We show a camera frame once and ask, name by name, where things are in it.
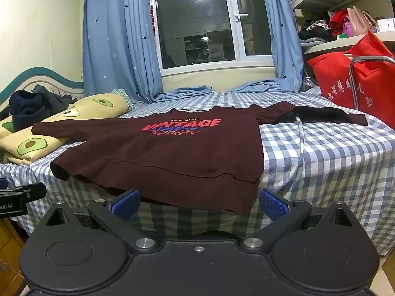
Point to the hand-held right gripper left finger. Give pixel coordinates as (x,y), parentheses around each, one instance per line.
(126,204)

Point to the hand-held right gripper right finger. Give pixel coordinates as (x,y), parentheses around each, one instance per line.
(272,205)

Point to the maroon printed sweatshirt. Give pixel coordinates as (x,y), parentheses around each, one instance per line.
(172,157)

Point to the dark clothes pile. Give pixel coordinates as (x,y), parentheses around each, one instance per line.
(29,106)

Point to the folded clothes stack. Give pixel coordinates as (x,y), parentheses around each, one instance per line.
(313,34)

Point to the blue checked bed sheet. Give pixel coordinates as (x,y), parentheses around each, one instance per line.
(324,166)

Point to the yellow avocado print pillow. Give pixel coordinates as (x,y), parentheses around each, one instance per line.
(40,138)

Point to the green checked pillow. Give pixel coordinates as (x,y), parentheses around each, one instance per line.
(123,96)

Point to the white and teal headboard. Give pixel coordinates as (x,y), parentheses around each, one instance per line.
(37,78)

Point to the red fabric bag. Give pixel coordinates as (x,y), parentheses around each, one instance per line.
(336,80)

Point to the blue star curtain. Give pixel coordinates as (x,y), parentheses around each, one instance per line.
(120,37)
(285,37)

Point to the small green and white object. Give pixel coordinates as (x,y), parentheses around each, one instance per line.
(341,36)

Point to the purple small bag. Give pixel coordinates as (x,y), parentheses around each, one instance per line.
(348,27)

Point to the red cloth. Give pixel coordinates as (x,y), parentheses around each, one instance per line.
(338,21)

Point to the white framed window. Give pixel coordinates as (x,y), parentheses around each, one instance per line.
(197,21)

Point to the pink handbag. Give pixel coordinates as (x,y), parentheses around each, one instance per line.
(359,21)

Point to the white box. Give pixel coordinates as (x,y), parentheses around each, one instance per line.
(385,25)

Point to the metal tube frame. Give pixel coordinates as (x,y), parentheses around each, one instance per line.
(353,80)

